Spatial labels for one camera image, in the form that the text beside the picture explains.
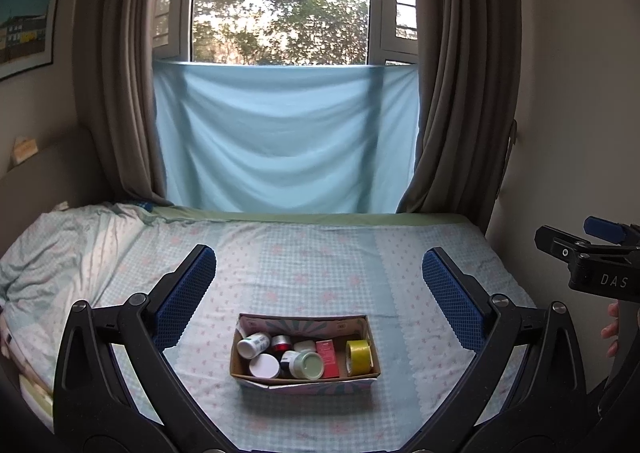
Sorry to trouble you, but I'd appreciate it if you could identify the green jar with white lid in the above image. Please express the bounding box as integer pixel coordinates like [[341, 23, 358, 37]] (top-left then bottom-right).
[[281, 350, 326, 380]]

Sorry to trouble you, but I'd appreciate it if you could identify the framed wall poster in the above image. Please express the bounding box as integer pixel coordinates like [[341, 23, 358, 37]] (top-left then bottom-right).
[[0, 0, 65, 82]]

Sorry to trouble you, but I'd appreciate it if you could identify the person's right hand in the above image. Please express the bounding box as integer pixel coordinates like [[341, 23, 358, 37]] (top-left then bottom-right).
[[601, 303, 622, 342]]

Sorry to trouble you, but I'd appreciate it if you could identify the crumpled checked quilt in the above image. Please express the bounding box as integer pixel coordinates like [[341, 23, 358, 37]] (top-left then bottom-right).
[[0, 202, 168, 364]]

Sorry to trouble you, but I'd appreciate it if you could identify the bow print bedsheet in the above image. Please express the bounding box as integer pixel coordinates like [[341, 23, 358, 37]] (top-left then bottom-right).
[[5, 219, 543, 453]]

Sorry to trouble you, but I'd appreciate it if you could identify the white bottle with green label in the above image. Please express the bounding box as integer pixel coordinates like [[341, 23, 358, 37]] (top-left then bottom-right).
[[237, 332, 272, 359]]

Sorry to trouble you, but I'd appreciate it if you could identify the green mattress sheet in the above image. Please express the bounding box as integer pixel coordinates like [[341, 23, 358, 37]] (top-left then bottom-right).
[[147, 204, 483, 229]]

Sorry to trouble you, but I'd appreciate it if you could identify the small tan box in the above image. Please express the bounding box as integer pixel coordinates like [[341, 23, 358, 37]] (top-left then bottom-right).
[[12, 136, 41, 167]]

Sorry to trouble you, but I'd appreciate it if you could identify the beige headboard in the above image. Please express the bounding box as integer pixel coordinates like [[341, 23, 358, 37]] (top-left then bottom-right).
[[0, 126, 163, 256]]

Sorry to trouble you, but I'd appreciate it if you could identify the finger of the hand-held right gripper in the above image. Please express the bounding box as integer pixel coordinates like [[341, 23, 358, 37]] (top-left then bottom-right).
[[534, 226, 593, 256], [584, 216, 640, 249]]

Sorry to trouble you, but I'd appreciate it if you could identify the brown curtain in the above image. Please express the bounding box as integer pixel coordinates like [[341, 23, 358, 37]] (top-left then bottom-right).
[[72, 0, 202, 208], [395, 0, 525, 234]]

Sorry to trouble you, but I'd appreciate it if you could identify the small red box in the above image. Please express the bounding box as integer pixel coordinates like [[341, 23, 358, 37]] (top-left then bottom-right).
[[315, 339, 341, 379]]

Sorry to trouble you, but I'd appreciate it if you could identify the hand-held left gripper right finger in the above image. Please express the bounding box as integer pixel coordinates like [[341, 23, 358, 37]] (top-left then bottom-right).
[[405, 247, 591, 453]]

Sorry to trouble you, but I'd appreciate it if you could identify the yellow tape roll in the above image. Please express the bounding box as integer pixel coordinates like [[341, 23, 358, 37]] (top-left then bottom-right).
[[346, 339, 372, 377]]

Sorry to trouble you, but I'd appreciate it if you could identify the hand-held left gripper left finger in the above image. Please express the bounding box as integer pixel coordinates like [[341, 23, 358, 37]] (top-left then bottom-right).
[[52, 244, 236, 453]]

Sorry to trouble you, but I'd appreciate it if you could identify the white round jar lid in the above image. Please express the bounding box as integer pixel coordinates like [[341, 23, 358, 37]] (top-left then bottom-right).
[[249, 354, 281, 380]]

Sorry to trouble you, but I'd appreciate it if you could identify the cardboard box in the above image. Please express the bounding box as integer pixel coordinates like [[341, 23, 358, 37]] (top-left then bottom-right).
[[229, 313, 383, 396]]

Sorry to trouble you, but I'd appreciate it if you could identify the light blue hanging cloth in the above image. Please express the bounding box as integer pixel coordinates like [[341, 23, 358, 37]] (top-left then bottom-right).
[[152, 58, 421, 215]]

